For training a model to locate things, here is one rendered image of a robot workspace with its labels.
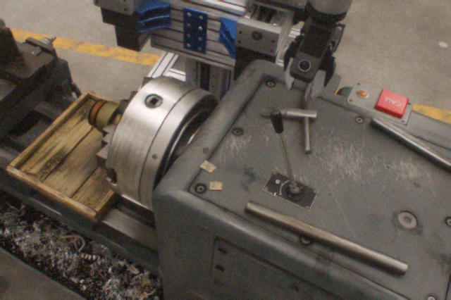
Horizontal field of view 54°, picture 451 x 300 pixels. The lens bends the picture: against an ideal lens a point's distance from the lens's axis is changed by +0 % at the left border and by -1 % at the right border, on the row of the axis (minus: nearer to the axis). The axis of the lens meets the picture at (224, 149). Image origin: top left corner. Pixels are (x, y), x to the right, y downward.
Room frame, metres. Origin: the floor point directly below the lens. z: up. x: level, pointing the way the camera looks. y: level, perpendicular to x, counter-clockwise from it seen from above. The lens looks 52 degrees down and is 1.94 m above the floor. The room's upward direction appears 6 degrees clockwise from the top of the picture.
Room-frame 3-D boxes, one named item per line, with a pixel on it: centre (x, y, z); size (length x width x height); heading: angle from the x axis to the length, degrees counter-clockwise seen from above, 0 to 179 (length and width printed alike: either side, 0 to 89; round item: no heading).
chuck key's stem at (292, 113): (0.64, -0.12, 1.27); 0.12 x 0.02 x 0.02; 91
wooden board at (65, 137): (0.76, 0.38, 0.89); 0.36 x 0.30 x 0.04; 158
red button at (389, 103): (0.70, -0.35, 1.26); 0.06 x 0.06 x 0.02; 68
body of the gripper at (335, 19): (0.70, -0.15, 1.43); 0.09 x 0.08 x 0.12; 158
